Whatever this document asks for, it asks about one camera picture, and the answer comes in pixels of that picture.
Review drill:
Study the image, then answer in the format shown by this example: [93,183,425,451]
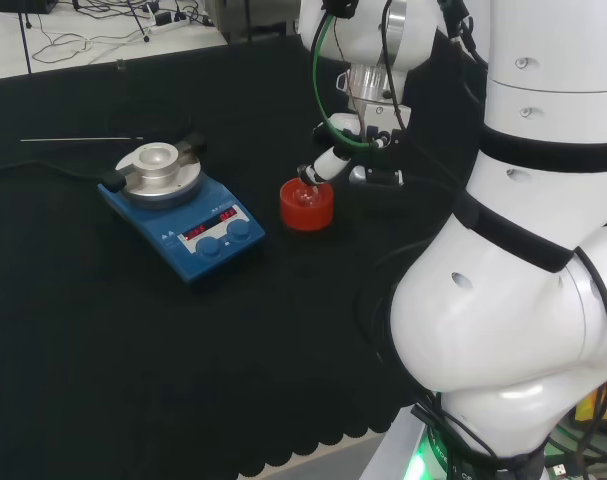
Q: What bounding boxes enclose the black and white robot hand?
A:
[295,99,415,190]

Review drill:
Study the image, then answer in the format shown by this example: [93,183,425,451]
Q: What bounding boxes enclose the clear round-bottom flask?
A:
[293,168,322,209]

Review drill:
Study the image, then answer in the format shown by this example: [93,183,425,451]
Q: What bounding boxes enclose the grey metal cabinet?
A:
[204,0,301,47]

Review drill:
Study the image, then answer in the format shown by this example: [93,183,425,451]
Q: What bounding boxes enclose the white power strip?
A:
[149,11,218,35]

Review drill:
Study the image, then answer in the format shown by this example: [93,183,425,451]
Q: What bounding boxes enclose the blue-base heater with steel plate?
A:
[96,130,267,286]

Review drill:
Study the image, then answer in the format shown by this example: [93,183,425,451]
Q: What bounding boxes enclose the black bench cloth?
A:
[0,36,489,480]

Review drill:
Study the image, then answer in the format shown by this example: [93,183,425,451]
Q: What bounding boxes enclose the thin steel temperature probe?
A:
[19,135,145,144]

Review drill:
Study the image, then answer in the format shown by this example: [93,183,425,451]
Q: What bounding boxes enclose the black box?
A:
[0,0,59,15]

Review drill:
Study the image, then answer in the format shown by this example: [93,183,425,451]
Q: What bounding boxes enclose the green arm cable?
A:
[309,11,386,150]

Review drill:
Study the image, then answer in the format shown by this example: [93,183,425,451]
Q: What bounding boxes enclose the red flask support ring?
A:
[278,177,335,232]

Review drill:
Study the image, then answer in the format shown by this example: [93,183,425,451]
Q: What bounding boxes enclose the black heater power cable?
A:
[0,159,109,182]

